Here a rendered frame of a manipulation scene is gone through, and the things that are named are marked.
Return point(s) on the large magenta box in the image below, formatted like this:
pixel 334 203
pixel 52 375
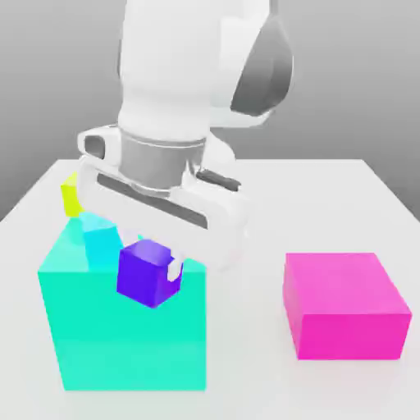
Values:
pixel 344 295

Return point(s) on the small yellow cube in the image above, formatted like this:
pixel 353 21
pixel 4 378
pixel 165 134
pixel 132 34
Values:
pixel 69 197

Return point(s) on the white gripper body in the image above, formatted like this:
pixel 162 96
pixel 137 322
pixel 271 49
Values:
pixel 216 226

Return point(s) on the small cyan cube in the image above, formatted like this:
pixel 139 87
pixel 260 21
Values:
pixel 100 242

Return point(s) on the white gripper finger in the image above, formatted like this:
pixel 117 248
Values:
pixel 129 235
pixel 174 270

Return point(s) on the large teal box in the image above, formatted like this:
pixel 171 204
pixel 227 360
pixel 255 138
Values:
pixel 131 338

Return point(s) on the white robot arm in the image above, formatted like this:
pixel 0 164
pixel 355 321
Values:
pixel 164 65

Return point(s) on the small purple cube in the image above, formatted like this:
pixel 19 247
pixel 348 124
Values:
pixel 141 275

